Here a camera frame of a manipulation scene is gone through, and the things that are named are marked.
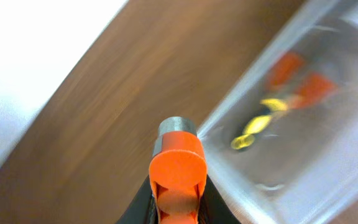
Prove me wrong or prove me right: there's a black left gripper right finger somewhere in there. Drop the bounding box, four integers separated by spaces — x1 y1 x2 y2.
198 176 240 224

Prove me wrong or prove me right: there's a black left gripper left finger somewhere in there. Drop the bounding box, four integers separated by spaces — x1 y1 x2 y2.
116 176 157 224

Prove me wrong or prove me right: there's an orange perforated cylinder tool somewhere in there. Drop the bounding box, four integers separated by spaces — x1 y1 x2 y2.
149 116 208 224

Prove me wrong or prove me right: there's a yellow black handled file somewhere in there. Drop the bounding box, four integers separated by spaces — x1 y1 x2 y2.
231 98 289 150

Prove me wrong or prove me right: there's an orange scraper with wooden handle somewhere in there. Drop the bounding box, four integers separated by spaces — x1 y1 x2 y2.
260 52 337 111

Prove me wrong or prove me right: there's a clear plastic container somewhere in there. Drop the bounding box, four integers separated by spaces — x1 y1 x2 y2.
198 1 358 223

